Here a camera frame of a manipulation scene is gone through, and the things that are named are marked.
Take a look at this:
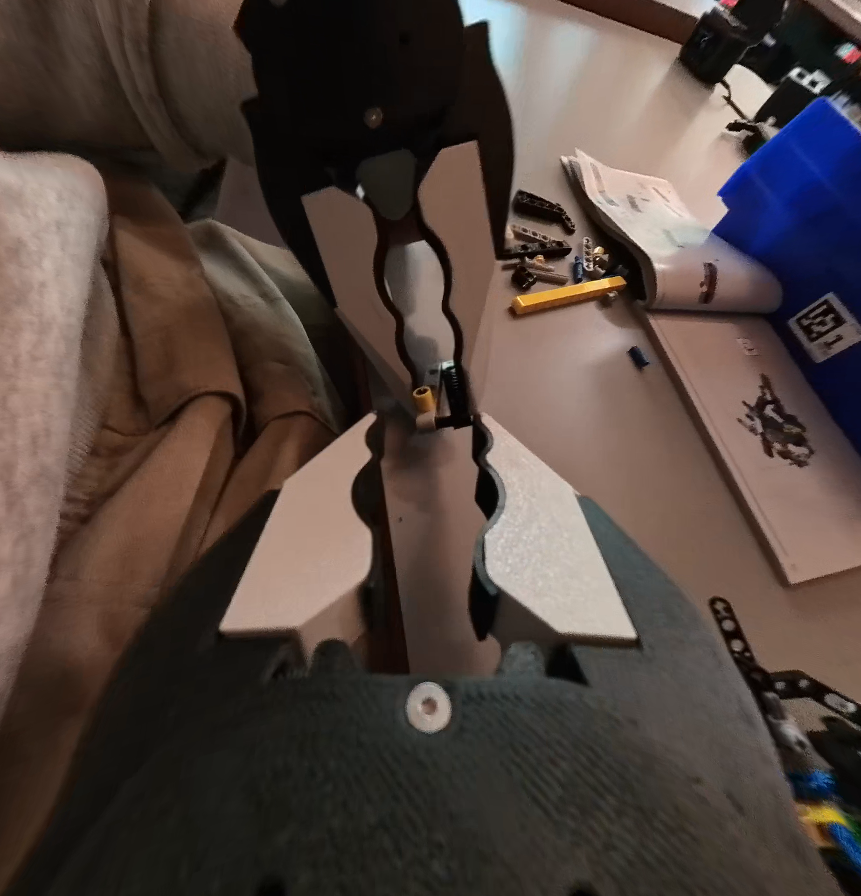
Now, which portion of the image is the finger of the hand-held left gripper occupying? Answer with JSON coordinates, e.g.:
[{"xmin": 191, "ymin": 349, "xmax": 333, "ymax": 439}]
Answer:
[
  {"xmin": 413, "ymin": 142, "xmax": 501, "ymax": 414},
  {"xmin": 302, "ymin": 183, "xmax": 417, "ymax": 396}
]

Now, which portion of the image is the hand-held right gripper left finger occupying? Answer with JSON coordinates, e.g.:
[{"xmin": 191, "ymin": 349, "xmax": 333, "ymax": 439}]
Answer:
[{"xmin": 218, "ymin": 412, "xmax": 391, "ymax": 648}]

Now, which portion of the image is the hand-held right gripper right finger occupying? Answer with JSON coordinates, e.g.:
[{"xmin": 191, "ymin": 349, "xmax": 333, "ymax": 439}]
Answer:
[{"xmin": 469, "ymin": 412, "xmax": 639, "ymax": 644}]

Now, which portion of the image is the small grey lego assembly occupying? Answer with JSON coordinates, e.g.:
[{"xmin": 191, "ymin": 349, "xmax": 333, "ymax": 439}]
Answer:
[{"xmin": 411, "ymin": 358, "xmax": 484, "ymax": 434}]

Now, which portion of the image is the cluster of small lego pieces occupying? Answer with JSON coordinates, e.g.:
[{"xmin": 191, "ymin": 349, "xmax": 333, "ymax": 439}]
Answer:
[{"xmin": 511, "ymin": 237, "xmax": 631, "ymax": 303}]

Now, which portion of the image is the black angled lego beam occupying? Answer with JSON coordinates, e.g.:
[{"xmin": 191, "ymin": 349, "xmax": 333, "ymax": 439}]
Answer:
[
  {"xmin": 504, "ymin": 224, "xmax": 573, "ymax": 260},
  {"xmin": 512, "ymin": 189, "xmax": 577, "ymax": 234}
]

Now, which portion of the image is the yellow lego beam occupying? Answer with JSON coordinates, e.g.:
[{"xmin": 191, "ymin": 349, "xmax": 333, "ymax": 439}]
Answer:
[{"xmin": 509, "ymin": 275, "xmax": 627, "ymax": 316}]

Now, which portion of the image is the lego instruction booklet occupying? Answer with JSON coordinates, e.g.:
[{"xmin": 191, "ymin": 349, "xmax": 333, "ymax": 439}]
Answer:
[{"xmin": 560, "ymin": 148, "xmax": 783, "ymax": 312}]

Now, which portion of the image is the partly built lego model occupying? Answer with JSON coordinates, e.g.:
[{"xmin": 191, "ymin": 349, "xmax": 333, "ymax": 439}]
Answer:
[{"xmin": 709, "ymin": 595, "xmax": 861, "ymax": 896}]

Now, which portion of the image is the olive beige cloth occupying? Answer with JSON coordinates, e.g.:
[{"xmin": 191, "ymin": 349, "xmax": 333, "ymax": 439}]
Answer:
[{"xmin": 189, "ymin": 217, "xmax": 344, "ymax": 435}]

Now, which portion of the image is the flat white printed sheet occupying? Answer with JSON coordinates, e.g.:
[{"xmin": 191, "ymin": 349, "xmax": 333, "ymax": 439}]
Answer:
[{"xmin": 644, "ymin": 308, "xmax": 861, "ymax": 585}]

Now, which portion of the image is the black cube device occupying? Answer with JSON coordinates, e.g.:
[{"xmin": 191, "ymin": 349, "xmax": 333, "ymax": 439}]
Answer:
[{"xmin": 680, "ymin": 8, "xmax": 750, "ymax": 85}]

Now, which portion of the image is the person's knit sweater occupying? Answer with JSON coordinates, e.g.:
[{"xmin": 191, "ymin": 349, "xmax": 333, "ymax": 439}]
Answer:
[{"xmin": 0, "ymin": 129, "xmax": 113, "ymax": 743}]

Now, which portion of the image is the blue plastic bin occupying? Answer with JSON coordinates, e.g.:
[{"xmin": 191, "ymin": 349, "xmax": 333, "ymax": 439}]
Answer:
[{"xmin": 716, "ymin": 94, "xmax": 861, "ymax": 484}]

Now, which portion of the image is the black box with white label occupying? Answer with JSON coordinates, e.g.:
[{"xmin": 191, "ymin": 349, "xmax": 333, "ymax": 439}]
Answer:
[{"xmin": 756, "ymin": 66, "xmax": 833, "ymax": 127}]

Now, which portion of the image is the black cable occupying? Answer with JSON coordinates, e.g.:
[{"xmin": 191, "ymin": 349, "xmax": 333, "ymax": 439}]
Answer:
[{"xmin": 716, "ymin": 77, "xmax": 781, "ymax": 154}]

